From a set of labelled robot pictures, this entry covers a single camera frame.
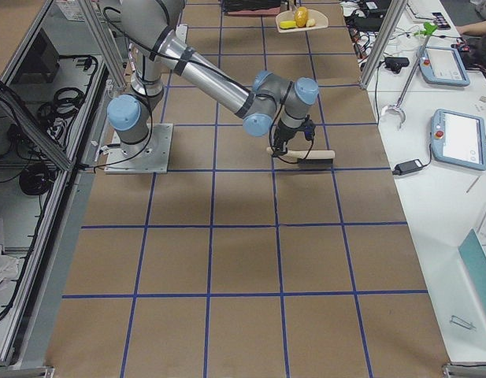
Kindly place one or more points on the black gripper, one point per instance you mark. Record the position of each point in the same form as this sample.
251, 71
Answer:
285, 134

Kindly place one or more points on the beige hand brush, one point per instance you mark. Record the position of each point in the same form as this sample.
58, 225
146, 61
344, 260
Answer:
302, 156

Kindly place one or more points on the beige plastic dustpan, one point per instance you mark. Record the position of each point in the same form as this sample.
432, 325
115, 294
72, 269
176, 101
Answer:
288, 14

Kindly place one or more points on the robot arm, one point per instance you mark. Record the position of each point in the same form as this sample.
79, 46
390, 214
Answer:
272, 104

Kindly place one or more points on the pink bin with black bag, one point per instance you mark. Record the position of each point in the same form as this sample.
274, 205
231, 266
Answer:
251, 7

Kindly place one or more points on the brown potato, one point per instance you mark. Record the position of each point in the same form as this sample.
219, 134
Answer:
301, 15

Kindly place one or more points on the black adapter on right table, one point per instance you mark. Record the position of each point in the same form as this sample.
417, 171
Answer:
407, 167

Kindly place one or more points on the blue teach pendant far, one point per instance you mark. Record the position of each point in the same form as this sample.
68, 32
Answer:
443, 66

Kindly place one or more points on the blue teach pendant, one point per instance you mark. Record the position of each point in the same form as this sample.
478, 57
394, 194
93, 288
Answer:
458, 139
443, 66

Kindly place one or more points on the blue teach pendant near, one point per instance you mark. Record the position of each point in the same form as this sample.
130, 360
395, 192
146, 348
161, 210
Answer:
458, 139

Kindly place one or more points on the metal grabber rod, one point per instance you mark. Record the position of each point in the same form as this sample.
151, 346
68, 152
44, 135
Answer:
426, 32

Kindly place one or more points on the teal folder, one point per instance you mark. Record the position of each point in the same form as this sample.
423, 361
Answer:
473, 255

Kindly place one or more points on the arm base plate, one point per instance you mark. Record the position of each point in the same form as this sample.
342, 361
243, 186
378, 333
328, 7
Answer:
149, 156

